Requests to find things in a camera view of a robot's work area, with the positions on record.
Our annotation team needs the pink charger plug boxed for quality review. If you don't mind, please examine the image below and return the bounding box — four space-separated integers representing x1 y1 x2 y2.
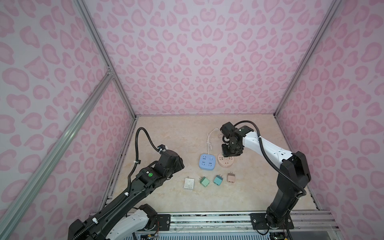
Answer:
227 173 236 183

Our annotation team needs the teal charger plug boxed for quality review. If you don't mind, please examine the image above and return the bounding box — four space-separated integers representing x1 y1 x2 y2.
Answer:
214 175 223 186

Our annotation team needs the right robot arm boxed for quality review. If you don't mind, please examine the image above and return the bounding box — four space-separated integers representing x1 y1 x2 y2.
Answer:
220 121 312 229

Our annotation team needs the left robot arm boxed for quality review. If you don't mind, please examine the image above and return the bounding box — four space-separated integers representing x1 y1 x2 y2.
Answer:
68 150 185 240

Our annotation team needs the white charger plug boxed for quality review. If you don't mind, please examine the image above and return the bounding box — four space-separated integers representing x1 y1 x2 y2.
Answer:
184 178 195 190

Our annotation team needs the light green charger plug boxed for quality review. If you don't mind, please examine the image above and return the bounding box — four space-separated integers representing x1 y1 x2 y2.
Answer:
200 177 210 188

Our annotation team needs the pink round power strip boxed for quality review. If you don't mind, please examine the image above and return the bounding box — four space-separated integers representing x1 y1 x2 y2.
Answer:
217 154 235 168

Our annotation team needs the blue square power strip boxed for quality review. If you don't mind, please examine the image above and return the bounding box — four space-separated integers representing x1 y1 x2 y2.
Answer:
199 128 218 171

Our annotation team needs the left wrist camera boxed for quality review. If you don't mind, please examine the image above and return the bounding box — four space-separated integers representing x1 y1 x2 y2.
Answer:
157 145 167 153

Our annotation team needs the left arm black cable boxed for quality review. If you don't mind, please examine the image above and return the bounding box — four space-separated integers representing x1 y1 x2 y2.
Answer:
127 127 160 193

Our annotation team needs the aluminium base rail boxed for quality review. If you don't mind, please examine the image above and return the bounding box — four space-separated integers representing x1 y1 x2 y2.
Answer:
89 209 343 240

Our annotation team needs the left wall aluminium strut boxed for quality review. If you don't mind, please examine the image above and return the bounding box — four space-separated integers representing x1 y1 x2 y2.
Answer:
1 72 114 240

